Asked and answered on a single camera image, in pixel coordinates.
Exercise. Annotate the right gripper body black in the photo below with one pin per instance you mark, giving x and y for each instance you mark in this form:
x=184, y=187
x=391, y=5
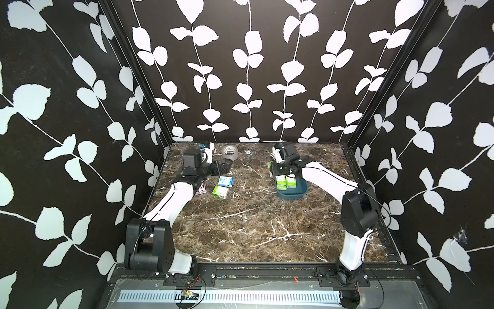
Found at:
x=280, y=168

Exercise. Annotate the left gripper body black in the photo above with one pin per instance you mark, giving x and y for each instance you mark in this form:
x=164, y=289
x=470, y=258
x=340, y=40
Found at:
x=222, y=170

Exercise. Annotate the blue Cinnamoroll tissue pack back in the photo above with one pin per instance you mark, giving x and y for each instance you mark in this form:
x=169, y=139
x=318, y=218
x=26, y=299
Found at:
x=226, y=181

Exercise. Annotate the green tissue pack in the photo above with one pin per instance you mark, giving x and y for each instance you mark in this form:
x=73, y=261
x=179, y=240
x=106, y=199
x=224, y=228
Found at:
x=269, y=168
x=281, y=182
x=220, y=191
x=291, y=181

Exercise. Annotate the pink Kuromi tissue pack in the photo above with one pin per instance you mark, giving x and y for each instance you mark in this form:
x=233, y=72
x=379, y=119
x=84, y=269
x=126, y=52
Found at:
x=202, y=189

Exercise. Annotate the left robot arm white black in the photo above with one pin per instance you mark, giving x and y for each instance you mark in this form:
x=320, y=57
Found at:
x=149, y=240

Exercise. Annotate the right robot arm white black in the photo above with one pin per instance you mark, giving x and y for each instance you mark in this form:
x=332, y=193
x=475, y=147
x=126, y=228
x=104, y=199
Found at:
x=359, y=213

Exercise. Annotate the teal storage box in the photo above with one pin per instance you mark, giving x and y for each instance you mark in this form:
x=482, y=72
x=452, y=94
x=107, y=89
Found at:
x=296, y=193

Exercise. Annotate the clear tape roll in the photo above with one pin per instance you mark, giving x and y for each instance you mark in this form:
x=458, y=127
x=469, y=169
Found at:
x=230, y=152

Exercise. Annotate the white perforated strip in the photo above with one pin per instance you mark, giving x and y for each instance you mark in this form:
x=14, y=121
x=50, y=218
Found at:
x=256, y=297

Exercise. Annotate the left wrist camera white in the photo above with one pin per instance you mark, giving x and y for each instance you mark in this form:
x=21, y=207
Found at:
x=207, y=149

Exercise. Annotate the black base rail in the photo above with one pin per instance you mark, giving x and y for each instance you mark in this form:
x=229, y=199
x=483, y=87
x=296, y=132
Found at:
x=323, y=274

